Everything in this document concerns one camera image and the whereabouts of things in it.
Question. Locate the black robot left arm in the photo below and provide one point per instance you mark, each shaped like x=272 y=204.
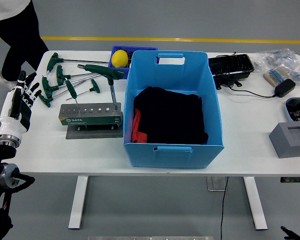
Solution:
x=2 y=151

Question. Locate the grey foam block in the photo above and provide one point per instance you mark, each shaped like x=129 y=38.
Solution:
x=282 y=142

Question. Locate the tan resistor tape bundle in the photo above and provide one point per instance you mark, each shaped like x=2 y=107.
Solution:
x=276 y=75

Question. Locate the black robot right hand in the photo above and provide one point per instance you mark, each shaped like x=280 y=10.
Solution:
x=291 y=234

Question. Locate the black cloth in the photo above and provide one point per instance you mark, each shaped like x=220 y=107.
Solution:
x=165 y=125

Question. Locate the green steel hex key stand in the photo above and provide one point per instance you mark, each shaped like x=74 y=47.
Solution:
x=90 y=121

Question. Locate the clear bags of components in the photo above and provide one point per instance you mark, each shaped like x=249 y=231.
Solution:
x=282 y=58

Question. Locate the blue-rimmed parts tray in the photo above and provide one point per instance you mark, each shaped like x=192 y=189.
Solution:
x=288 y=110

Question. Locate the black plastic tray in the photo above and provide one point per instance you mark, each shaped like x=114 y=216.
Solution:
x=230 y=63

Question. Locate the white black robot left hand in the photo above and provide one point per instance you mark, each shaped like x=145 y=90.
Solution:
x=17 y=120

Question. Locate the yellow lemon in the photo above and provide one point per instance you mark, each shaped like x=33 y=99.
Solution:
x=119 y=58

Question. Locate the metal plate under table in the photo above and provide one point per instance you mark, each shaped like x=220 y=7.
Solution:
x=215 y=183

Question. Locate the dark blue plastic bin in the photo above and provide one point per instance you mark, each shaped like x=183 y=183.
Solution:
x=140 y=48

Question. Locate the orange cloth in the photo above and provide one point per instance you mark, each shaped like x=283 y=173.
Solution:
x=140 y=137

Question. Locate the black device with mounting ears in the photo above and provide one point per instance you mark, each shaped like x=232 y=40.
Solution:
x=230 y=80

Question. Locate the light blue folding box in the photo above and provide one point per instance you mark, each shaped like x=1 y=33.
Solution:
x=175 y=157

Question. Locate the table height control panel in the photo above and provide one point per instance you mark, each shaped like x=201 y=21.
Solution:
x=295 y=179

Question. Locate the black power adapter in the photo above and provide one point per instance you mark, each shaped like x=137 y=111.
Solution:
x=285 y=87

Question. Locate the person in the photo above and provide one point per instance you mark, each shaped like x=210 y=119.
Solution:
x=17 y=37

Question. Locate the white table leg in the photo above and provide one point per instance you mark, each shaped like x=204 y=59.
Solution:
x=255 y=202
x=78 y=202

